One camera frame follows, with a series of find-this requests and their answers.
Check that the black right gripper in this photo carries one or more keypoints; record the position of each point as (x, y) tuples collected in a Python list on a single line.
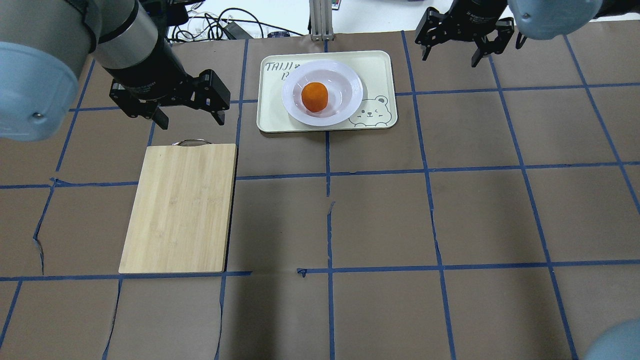
[(481, 12)]

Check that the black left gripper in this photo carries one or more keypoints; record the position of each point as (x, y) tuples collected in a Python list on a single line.
[(146, 71)]

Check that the white round plate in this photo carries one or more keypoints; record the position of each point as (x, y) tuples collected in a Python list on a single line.
[(345, 87)]

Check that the orange fruit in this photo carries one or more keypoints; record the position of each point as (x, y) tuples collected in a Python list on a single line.
[(315, 97)]

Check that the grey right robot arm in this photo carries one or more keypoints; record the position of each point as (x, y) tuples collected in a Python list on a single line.
[(546, 19)]

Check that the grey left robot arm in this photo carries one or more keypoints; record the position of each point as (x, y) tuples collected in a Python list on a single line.
[(44, 45)]

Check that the cream bear tray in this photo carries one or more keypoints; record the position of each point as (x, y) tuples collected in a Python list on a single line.
[(378, 109)]

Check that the bamboo cutting board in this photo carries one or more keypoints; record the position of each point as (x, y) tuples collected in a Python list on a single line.
[(181, 215)]

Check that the brown paper table cover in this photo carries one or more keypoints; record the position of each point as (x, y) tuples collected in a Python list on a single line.
[(497, 219)]

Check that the aluminium frame post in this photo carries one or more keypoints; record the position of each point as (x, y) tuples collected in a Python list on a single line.
[(321, 20)]

